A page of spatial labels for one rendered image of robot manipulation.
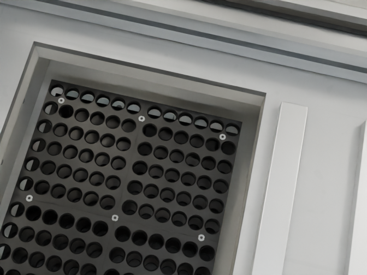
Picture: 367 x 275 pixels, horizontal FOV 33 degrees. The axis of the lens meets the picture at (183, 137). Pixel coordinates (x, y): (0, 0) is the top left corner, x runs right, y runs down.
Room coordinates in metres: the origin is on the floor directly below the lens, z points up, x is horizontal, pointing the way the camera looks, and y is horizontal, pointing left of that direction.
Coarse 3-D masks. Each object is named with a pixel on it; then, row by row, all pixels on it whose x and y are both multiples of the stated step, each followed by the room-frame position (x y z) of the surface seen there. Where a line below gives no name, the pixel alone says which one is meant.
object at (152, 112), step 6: (72, 96) 0.25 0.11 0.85; (84, 96) 0.25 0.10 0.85; (90, 96) 0.25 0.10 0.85; (102, 102) 0.25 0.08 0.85; (108, 102) 0.25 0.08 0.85; (132, 108) 0.24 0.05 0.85; (138, 108) 0.25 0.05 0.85; (150, 114) 0.24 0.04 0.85; (156, 114) 0.24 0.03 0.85; (168, 114) 0.24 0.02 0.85
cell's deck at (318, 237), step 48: (0, 48) 0.24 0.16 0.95; (48, 48) 0.25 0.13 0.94; (96, 48) 0.25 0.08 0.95; (144, 48) 0.26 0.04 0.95; (192, 48) 0.27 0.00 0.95; (0, 96) 0.19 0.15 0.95; (240, 96) 0.24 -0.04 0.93; (288, 96) 0.23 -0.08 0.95; (336, 96) 0.24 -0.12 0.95; (0, 144) 0.16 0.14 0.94; (336, 144) 0.20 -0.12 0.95; (336, 192) 0.16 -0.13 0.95; (240, 240) 0.11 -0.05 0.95; (288, 240) 0.11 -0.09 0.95; (336, 240) 0.12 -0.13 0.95
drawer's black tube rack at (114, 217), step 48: (48, 144) 0.18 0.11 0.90; (96, 144) 0.18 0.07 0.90; (144, 144) 0.19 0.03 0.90; (192, 144) 0.21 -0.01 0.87; (48, 192) 0.13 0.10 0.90; (96, 192) 0.14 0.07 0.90; (144, 192) 0.15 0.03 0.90; (192, 192) 0.15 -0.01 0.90; (0, 240) 0.09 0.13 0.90; (48, 240) 0.10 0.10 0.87; (96, 240) 0.10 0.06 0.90; (144, 240) 0.11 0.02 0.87; (192, 240) 0.11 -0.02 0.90
